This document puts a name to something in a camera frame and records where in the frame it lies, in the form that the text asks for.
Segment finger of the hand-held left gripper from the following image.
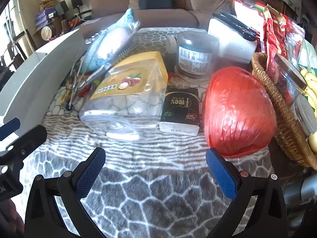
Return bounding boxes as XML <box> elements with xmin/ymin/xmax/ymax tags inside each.
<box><xmin>0</xmin><ymin>125</ymin><xmax>48</xmax><ymax>170</ymax></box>
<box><xmin>0</xmin><ymin>118</ymin><xmax>21</xmax><ymax>142</ymax></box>

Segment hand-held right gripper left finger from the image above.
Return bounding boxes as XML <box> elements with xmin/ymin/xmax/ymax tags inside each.
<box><xmin>24</xmin><ymin>147</ymin><xmax>107</xmax><ymax>238</ymax></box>

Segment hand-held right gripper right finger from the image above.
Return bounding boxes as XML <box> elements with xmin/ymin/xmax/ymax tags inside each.
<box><xmin>205</xmin><ymin>148</ymin><xmax>289</xmax><ymax>238</ymax></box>

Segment white container box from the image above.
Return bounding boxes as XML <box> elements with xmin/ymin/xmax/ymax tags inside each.
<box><xmin>0</xmin><ymin>28</ymin><xmax>89</xmax><ymax>137</ymax></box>

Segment blue knitted towel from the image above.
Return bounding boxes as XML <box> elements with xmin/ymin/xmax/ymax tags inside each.
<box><xmin>80</xmin><ymin>8</ymin><xmax>141</xmax><ymax>73</ymax></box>

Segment person's left hand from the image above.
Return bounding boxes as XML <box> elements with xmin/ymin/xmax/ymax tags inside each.
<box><xmin>0</xmin><ymin>198</ymin><xmax>25</xmax><ymax>233</ymax></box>

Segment red plastic bag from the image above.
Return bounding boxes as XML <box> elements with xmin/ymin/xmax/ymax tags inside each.
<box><xmin>202</xmin><ymin>66</ymin><xmax>277</xmax><ymax>159</ymax></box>

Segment black tissue packet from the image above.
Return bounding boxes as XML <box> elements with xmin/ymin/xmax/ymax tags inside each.
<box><xmin>159</xmin><ymin>85</ymin><xmax>200</xmax><ymax>136</ymax></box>

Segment dark wooden chair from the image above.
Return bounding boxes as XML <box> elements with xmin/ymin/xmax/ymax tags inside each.
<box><xmin>0</xmin><ymin>28</ymin><xmax>38</xmax><ymax>80</ymax></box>

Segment wicker basket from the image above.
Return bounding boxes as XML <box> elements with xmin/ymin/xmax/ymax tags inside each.
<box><xmin>251</xmin><ymin>52</ymin><xmax>317</xmax><ymax>170</ymax></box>

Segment jar with white lid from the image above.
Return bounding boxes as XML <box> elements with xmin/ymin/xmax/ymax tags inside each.
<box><xmin>290</xmin><ymin>94</ymin><xmax>317</xmax><ymax>137</ymax></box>

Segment round tin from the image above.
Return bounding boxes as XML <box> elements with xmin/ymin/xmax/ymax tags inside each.
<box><xmin>41</xmin><ymin>25</ymin><xmax>55</xmax><ymax>41</ymax></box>

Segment glass jar with metal lid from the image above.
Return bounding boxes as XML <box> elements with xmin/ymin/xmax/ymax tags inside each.
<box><xmin>267</xmin><ymin>53</ymin><xmax>308</xmax><ymax>106</ymax></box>

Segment stack of purple boxes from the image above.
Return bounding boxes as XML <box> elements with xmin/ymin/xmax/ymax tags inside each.
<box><xmin>35</xmin><ymin>7</ymin><xmax>56</xmax><ymax>28</ymax></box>

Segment clear jar with green label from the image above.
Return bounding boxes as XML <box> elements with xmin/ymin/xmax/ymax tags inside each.
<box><xmin>174</xmin><ymin>31</ymin><xmax>220</xmax><ymax>82</ymax></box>

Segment bunch of bananas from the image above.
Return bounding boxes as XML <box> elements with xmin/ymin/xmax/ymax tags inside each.
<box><xmin>299</xmin><ymin>68</ymin><xmax>317</xmax><ymax>154</ymax></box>

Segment white tissue box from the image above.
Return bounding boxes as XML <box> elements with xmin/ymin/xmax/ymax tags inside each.
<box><xmin>207</xmin><ymin>17</ymin><xmax>258</xmax><ymax>64</ymax></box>

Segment white pill bottle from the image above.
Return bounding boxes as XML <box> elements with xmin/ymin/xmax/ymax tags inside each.
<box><xmin>166</xmin><ymin>36</ymin><xmax>177</xmax><ymax>54</ymax></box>

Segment black remote control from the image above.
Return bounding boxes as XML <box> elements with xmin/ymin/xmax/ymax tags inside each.
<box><xmin>212</xmin><ymin>13</ymin><xmax>257</xmax><ymax>42</ymax></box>
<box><xmin>220</xmin><ymin>10</ymin><xmax>257</xmax><ymax>35</ymax></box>

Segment red snack packets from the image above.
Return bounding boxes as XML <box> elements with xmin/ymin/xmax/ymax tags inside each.
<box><xmin>256</xmin><ymin>4</ymin><xmax>306</xmax><ymax>80</ymax></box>

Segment brown sofa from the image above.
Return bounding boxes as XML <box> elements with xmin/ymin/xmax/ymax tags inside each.
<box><xmin>77</xmin><ymin>0</ymin><xmax>238</xmax><ymax>40</ymax></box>

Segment white card with red print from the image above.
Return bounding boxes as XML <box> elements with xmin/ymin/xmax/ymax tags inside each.
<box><xmin>233</xmin><ymin>0</ymin><xmax>266</xmax><ymax>39</ymax></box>

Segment dark wooden cabinet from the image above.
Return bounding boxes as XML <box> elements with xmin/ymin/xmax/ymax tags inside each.
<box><xmin>264</xmin><ymin>0</ymin><xmax>298</xmax><ymax>20</ymax></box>

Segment dark blue lumbar pillow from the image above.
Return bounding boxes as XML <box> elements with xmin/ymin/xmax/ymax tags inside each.
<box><xmin>138</xmin><ymin>0</ymin><xmax>175</xmax><ymax>10</ymax></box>

